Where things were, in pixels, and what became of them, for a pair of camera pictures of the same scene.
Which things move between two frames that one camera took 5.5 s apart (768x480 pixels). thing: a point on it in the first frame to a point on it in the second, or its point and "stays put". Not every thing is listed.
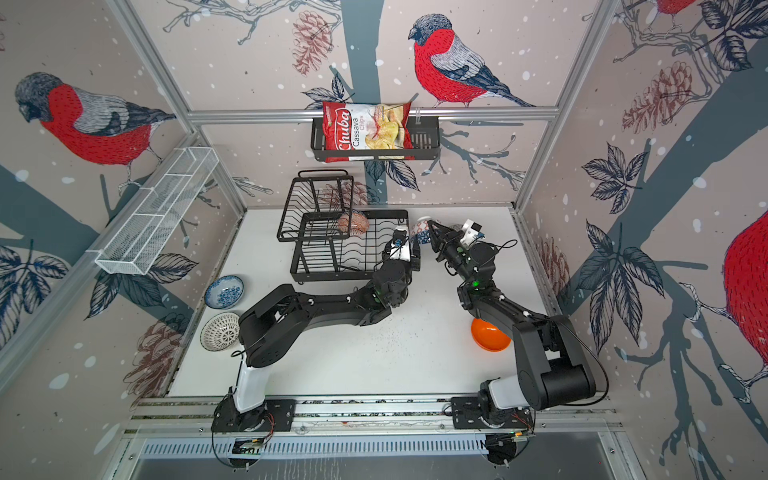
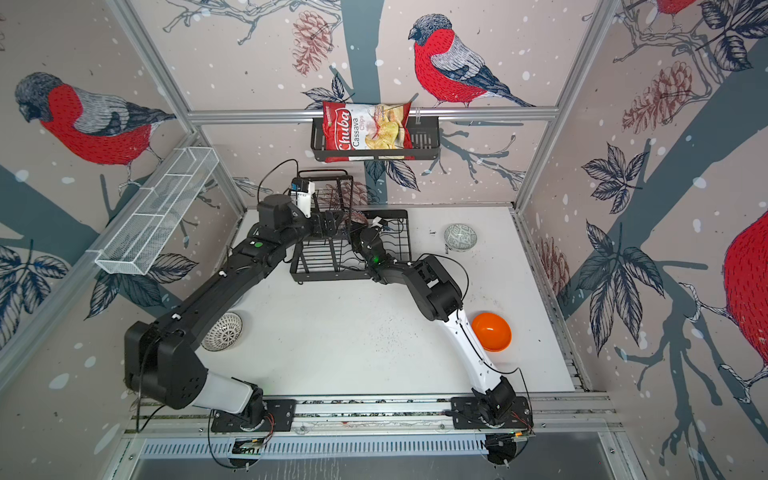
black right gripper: x=451 y=239 to x=359 y=233
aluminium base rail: x=165 y=415 stays put
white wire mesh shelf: x=158 y=207 stays put
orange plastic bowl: x=488 y=336 stays put
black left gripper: x=411 y=268 to x=315 y=227
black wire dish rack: x=334 y=242 stays put
